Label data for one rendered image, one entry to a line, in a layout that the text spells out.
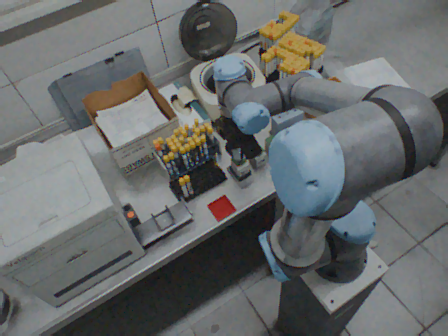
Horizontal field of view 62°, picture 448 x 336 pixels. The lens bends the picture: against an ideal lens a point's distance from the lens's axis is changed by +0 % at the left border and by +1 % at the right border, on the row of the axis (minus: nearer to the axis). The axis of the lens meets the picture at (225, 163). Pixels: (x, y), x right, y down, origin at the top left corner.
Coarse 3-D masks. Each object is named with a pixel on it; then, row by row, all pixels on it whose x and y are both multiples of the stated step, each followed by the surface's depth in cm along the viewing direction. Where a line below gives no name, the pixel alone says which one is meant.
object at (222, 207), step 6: (222, 198) 117; (228, 198) 116; (210, 204) 116; (216, 204) 116; (222, 204) 116; (228, 204) 115; (210, 210) 114; (216, 210) 115; (222, 210) 114; (228, 210) 114; (234, 210) 113; (216, 216) 113; (222, 216) 113
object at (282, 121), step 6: (282, 114) 122; (288, 114) 122; (294, 114) 122; (300, 114) 122; (276, 120) 121; (282, 120) 121; (288, 120) 122; (294, 120) 123; (300, 120) 125; (276, 126) 122; (282, 126) 123; (288, 126) 124; (270, 132) 130; (276, 132) 124
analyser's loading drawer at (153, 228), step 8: (184, 200) 111; (168, 208) 112; (176, 208) 112; (184, 208) 112; (152, 216) 107; (160, 216) 111; (168, 216) 110; (176, 216) 110; (184, 216) 110; (192, 216) 110; (144, 224) 110; (152, 224) 109; (160, 224) 109; (168, 224) 109; (176, 224) 109; (136, 232) 108; (144, 232) 108; (152, 232) 108; (160, 232) 108; (144, 240) 107; (152, 240) 107
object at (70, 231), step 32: (32, 160) 94; (64, 160) 93; (0, 192) 89; (32, 192) 88; (64, 192) 87; (96, 192) 86; (0, 224) 83; (32, 224) 83; (64, 224) 82; (96, 224) 86; (128, 224) 98; (0, 256) 79; (32, 256) 82; (64, 256) 88; (96, 256) 95; (128, 256) 103; (32, 288) 89; (64, 288) 97
